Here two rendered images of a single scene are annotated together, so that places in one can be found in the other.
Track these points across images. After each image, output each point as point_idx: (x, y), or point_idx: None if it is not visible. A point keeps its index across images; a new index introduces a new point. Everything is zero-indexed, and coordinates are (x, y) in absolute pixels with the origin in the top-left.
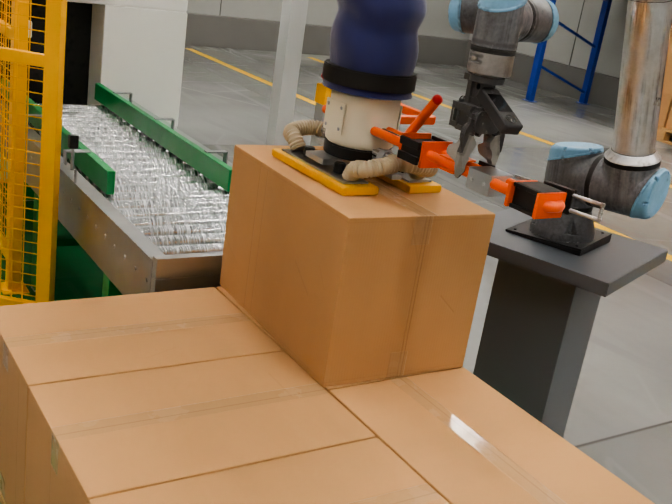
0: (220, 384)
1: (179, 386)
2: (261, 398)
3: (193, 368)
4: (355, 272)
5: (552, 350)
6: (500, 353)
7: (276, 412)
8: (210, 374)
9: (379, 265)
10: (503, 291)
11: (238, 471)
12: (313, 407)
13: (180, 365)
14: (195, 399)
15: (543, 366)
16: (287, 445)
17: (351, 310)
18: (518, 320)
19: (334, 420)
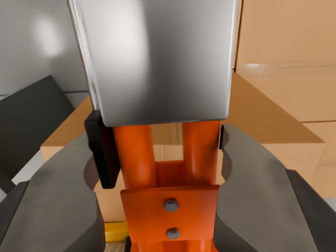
0: (298, 93)
1: (323, 97)
2: (286, 69)
3: (299, 116)
4: (263, 107)
5: None
6: (33, 132)
7: (290, 49)
8: (295, 106)
9: (234, 110)
10: (10, 166)
11: None
12: (261, 48)
13: (304, 121)
14: (326, 79)
15: (8, 107)
16: (315, 2)
17: (244, 92)
18: (9, 141)
19: (259, 25)
